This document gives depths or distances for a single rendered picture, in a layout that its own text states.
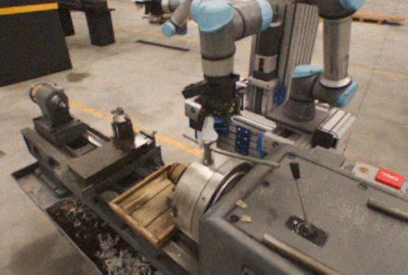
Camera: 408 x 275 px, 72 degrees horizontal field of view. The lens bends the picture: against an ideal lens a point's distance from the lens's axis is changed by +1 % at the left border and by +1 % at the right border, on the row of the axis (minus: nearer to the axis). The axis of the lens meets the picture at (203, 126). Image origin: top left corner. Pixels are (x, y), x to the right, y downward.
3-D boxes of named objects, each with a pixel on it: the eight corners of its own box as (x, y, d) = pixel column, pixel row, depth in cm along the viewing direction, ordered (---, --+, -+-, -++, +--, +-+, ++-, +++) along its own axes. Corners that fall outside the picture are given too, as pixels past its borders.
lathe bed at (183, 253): (261, 256, 121) (267, 228, 112) (214, 322, 99) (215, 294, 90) (77, 132, 207) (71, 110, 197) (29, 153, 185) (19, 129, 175)
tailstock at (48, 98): (88, 132, 173) (77, 88, 158) (57, 146, 160) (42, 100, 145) (65, 117, 190) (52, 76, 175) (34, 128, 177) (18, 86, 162)
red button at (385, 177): (402, 180, 79) (404, 175, 78) (398, 192, 76) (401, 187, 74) (378, 172, 83) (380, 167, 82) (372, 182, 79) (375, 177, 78)
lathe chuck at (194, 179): (246, 199, 114) (247, 140, 96) (196, 259, 96) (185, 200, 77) (228, 189, 119) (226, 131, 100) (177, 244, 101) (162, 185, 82)
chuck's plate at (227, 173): (253, 203, 112) (256, 144, 94) (203, 266, 94) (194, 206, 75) (246, 199, 114) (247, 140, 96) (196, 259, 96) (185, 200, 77)
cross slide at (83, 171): (158, 144, 151) (158, 137, 149) (86, 187, 123) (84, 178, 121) (139, 133, 160) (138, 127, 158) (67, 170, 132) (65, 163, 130)
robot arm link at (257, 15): (240, -6, 71) (208, 3, 66) (277, -3, 63) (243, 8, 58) (241, 25, 75) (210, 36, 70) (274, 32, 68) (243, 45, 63)
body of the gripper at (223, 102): (227, 127, 69) (226, 83, 61) (200, 116, 73) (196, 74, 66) (244, 112, 73) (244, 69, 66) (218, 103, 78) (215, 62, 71)
